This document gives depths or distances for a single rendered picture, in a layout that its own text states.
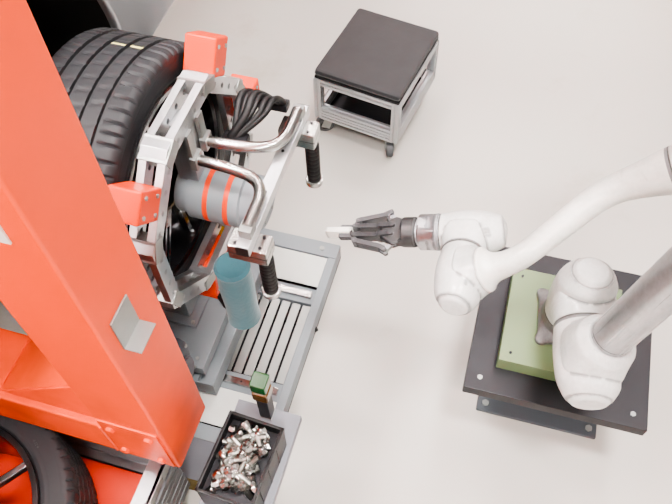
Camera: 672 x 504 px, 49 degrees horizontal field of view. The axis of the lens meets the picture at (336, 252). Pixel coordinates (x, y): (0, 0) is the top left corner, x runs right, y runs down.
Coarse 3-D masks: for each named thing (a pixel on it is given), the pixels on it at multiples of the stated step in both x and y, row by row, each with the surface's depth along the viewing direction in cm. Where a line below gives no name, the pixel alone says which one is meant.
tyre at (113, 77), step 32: (96, 32) 164; (128, 32) 168; (64, 64) 154; (96, 64) 153; (128, 64) 154; (160, 64) 156; (96, 96) 149; (128, 96) 148; (96, 128) 147; (128, 128) 148; (128, 160) 151; (192, 256) 199
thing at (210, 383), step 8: (256, 264) 248; (256, 272) 246; (256, 280) 243; (256, 288) 245; (232, 328) 235; (224, 336) 233; (232, 336) 231; (224, 344) 232; (232, 344) 232; (216, 352) 230; (224, 352) 230; (232, 352) 234; (216, 360) 229; (224, 360) 228; (208, 368) 227; (216, 368) 227; (224, 368) 230; (200, 376) 225; (208, 376) 226; (216, 376) 224; (200, 384) 224; (208, 384) 222; (216, 384) 225; (208, 392) 228; (216, 392) 227
